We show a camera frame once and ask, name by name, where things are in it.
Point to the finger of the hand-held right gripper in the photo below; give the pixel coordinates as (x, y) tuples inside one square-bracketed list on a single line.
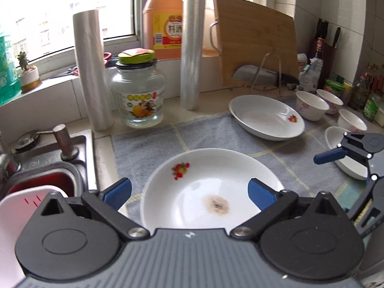
[(361, 196), (330, 156)]

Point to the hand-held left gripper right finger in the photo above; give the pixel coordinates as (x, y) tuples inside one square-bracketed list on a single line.
[(261, 193)]

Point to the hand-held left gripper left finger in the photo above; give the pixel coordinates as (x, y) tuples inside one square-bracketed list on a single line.
[(115, 193)]

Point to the white bowl with pink flowers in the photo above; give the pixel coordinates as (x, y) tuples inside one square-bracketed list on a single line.
[(351, 123), (310, 108), (333, 102)]

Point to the stained white fruit-print plate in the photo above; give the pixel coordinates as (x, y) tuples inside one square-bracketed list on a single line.
[(192, 192)]

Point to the green-label bottle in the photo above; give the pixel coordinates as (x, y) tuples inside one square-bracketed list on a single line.
[(372, 109)]

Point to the stainless steel sink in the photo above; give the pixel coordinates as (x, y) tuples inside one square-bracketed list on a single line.
[(81, 156)]

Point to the dark green glass bottle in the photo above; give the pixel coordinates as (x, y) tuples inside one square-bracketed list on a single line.
[(358, 94)]

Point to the red basin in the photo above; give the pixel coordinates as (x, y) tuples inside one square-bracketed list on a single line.
[(60, 183)]

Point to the yellow-lidded small jar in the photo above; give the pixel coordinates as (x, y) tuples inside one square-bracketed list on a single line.
[(348, 93)]

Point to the dark condiment bottle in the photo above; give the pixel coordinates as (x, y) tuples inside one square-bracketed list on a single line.
[(376, 81)]

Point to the green-lidded jar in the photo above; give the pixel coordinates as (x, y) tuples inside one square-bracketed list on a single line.
[(334, 87)]

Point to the metal sink soap pump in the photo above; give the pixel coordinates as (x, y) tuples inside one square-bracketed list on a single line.
[(64, 141)]

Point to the grey checked dish towel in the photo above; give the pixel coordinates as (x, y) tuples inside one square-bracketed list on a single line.
[(210, 132)]

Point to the white plastic seasoning bag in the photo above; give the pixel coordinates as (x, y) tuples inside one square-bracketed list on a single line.
[(310, 78)]

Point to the dark brown knife block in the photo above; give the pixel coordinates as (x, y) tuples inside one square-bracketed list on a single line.
[(330, 63)]

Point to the white round container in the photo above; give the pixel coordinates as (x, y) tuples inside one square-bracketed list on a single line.
[(302, 61)]

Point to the glass jar with green lid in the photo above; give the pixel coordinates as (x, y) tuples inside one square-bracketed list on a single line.
[(138, 96)]

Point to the metal sink hole cover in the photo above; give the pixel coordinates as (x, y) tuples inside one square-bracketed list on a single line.
[(25, 140)]

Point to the white plastic strainer basket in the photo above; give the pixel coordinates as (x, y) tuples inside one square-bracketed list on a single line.
[(12, 216)]

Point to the dark sauce bottle red label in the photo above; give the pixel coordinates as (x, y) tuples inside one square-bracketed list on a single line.
[(319, 46)]

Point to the metal faucet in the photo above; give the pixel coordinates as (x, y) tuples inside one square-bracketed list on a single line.
[(6, 162)]

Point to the white plastic bag roll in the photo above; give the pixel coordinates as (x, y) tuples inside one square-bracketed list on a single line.
[(90, 66)]

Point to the bamboo cutting board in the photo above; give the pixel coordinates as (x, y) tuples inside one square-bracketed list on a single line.
[(255, 36)]

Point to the small potted succulent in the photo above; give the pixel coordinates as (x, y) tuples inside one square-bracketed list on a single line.
[(29, 78)]

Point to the clear cling film roll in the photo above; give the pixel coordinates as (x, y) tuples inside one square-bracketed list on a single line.
[(192, 51)]

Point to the green detergent bottle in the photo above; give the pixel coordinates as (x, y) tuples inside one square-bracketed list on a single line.
[(7, 72)]

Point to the window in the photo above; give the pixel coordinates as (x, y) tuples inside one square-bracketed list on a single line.
[(45, 6)]

